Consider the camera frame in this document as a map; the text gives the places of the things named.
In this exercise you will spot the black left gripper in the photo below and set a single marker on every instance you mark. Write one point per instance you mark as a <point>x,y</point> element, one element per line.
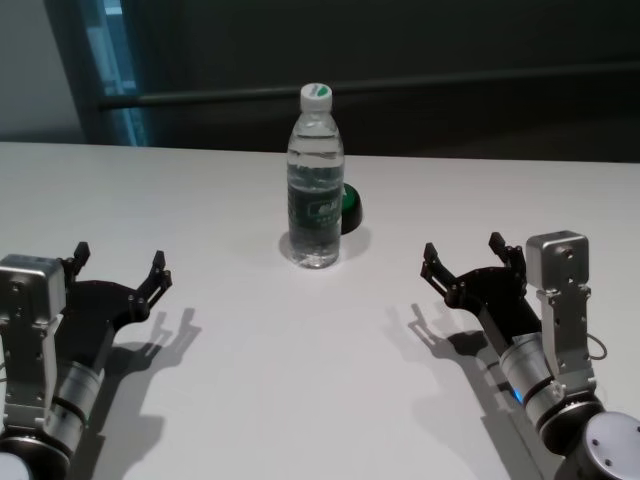
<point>95,315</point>

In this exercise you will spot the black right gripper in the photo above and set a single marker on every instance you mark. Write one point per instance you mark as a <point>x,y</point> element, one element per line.
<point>495,300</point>

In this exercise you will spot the clear water bottle green label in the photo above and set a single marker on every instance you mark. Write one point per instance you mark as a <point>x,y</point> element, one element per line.
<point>316,200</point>

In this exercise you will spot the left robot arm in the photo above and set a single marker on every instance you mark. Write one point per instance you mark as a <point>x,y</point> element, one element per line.
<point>70,395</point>

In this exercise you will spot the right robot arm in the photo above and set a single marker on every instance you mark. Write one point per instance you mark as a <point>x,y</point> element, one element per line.
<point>550,400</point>

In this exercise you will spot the green YES button black base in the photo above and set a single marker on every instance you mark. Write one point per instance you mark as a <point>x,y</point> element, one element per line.
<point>352,210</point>

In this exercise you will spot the grey horizontal handrail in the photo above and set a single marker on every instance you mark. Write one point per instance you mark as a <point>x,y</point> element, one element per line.
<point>450,87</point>

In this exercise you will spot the glass window strip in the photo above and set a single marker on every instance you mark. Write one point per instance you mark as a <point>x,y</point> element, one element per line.
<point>117,75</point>

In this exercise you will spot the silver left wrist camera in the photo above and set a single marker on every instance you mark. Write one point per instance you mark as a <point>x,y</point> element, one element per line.
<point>30,300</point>

